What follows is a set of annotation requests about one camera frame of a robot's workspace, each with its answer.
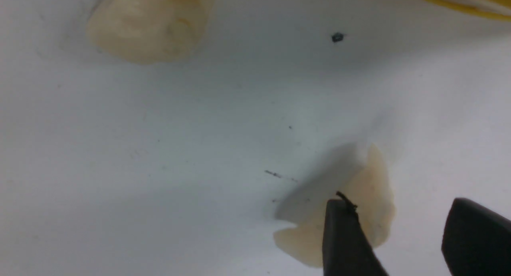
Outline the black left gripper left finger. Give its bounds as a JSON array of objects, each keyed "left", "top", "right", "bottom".
[{"left": 322, "top": 192, "right": 388, "bottom": 276}]

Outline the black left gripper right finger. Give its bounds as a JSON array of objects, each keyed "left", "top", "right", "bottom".
[{"left": 441, "top": 198, "right": 511, "bottom": 276}]

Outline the white dumpling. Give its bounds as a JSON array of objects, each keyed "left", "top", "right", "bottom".
[
  {"left": 86, "top": 0, "right": 215, "bottom": 64},
  {"left": 273, "top": 143, "right": 396, "bottom": 268}
]

